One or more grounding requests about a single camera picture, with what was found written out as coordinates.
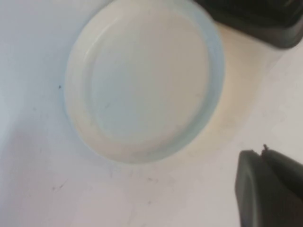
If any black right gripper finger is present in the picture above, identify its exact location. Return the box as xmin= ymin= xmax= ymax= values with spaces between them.
xmin=233 ymin=143 xmax=303 ymax=227

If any white round plate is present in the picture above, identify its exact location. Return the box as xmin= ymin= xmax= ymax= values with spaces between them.
xmin=63 ymin=0 xmax=225 ymax=165

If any black plastic drain tray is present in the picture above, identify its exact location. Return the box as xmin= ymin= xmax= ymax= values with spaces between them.
xmin=193 ymin=0 xmax=303 ymax=50

